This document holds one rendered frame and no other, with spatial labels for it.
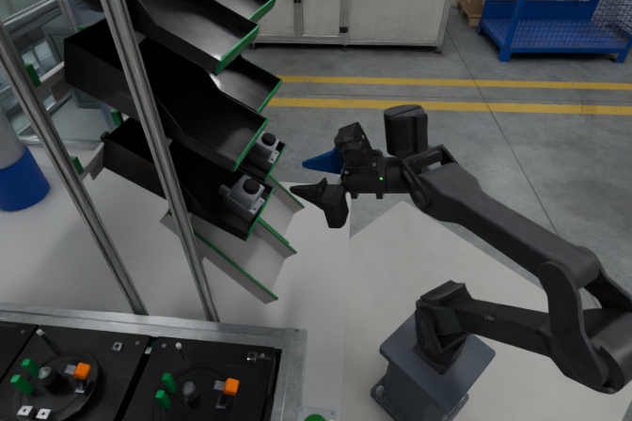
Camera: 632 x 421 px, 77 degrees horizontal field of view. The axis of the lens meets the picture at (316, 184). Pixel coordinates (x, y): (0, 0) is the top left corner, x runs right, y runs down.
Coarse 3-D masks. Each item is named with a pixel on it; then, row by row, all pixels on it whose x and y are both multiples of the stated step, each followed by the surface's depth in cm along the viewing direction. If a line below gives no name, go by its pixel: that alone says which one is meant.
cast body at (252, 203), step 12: (240, 180) 72; (252, 180) 72; (228, 192) 73; (240, 192) 71; (252, 192) 71; (228, 204) 74; (240, 204) 73; (252, 204) 72; (240, 216) 74; (252, 216) 73
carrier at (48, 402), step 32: (32, 352) 79; (64, 352) 77; (96, 352) 79; (128, 352) 79; (0, 384) 74; (32, 384) 72; (64, 384) 72; (96, 384) 72; (128, 384) 74; (0, 416) 70; (32, 416) 68; (64, 416) 68; (96, 416) 70
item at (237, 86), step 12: (240, 60) 80; (228, 72) 78; (240, 72) 80; (252, 72) 81; (264, 72) 81; (216, 84) 75; (228, 84) 76; (240, 84) 78; (252, 84) 79; (264, 84) 81; (276, 84) 81; (240, 96) 75; (252, 96) 77; (264, 96) 78; (252, 108) 71
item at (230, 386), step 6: (216, 384) 65; (222, 384) 65; (228, 384) 64; (234, 384) 65; (216, 390) 65; (222, 390) 65; (228, 390) 64; (234, 390) 64; (222, 396) 67; (228, 396) 66; (222, 402) 68
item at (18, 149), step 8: (0, 112) 112; (0, 120) 112; (0, 128) 112; (8, 128) 115; (0, 136) 112; (8, 136) 115; (16, 136) 119; (0, 144) 113; (8, 144) 115; (16, 144) 118; (0, 152) 114; (8, 152) 116; (16, 152) 118; (0, 160) 115; (8, 160) 116; (16, 160) 118; (0, 168) 116
